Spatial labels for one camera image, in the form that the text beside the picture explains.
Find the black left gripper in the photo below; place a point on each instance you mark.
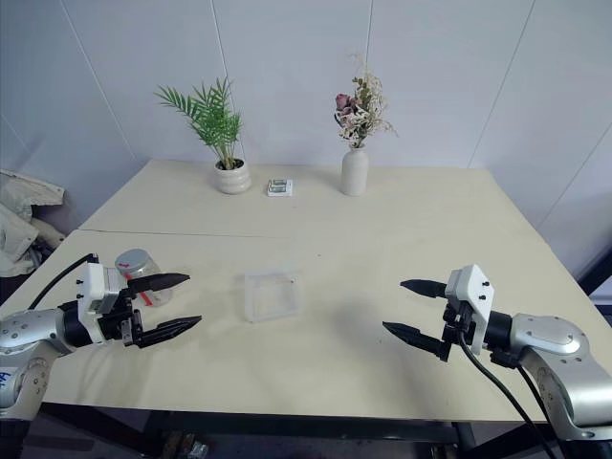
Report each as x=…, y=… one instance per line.
x=119, y=326

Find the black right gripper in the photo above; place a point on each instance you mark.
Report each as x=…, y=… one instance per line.
x=455, y=321

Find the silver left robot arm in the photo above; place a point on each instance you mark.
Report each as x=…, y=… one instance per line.
x=33, y=334

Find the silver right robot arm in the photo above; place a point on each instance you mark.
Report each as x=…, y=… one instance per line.
x=550, y=354

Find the clear plastic jar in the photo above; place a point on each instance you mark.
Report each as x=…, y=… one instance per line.
x=143, y=275

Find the clear plastic box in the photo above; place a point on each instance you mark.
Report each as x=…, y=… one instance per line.
x=272, y=295

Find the white ribbed plant pot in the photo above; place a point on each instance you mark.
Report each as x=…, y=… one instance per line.
x=232, y=178

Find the white ceramic vase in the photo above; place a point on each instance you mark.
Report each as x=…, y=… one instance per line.
x=355, y=172

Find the small white green box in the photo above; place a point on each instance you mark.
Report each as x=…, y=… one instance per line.
x=279, y=187

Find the beige crumpled cloth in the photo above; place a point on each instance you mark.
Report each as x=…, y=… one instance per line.
x=19, y=210

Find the green palm plant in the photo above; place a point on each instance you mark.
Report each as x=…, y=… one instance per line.
x=210, y=119

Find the dried flower bouquet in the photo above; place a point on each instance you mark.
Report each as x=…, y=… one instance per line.
x=361, y=110

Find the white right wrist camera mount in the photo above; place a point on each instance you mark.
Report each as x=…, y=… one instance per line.
x=471, y=299

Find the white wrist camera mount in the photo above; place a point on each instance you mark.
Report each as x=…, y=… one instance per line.
x=93, y=291
x=471, y=299

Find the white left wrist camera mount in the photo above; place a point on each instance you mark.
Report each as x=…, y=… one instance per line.
x=93, y=291

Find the black table frame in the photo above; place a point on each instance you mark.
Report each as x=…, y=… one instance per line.
x=287, y=425

